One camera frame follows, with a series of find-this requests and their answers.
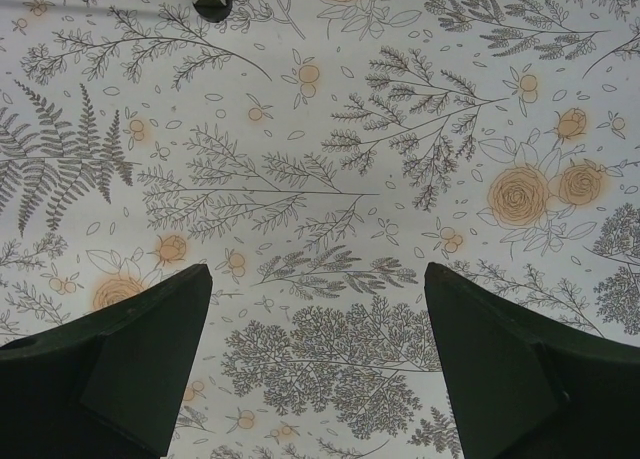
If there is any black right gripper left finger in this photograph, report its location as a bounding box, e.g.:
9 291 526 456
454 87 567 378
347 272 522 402
1 264 213 458

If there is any floral patterned table mat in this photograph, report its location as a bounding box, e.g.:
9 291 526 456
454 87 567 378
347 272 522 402
1 0 639 458

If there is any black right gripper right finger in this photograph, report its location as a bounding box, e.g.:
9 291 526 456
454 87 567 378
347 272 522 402
424 262 639 458

